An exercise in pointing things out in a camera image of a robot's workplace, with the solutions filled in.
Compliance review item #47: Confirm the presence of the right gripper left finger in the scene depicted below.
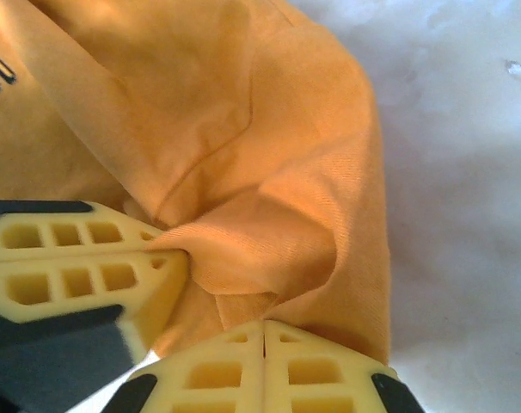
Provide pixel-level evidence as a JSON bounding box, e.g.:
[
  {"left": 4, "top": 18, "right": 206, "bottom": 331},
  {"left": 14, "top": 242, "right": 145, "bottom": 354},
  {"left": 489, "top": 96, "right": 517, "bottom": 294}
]
[{"left": 109, "top": 320, "right": 267, "bottom": 413}]

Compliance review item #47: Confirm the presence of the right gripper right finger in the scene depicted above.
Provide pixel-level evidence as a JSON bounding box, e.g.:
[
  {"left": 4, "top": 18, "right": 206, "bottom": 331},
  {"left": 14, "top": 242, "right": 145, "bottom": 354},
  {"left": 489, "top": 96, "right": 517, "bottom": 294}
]
[{"left": 263, "top": 321, "right": 421, "bottom": 413}]

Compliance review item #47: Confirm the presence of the yellow printed t-shirt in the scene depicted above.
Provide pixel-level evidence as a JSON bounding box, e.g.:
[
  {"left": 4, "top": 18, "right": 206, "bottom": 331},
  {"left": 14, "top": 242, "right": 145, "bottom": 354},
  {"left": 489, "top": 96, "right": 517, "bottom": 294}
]
[{"left": 0, "top": 0, "right": 394, "bottom": 375}]

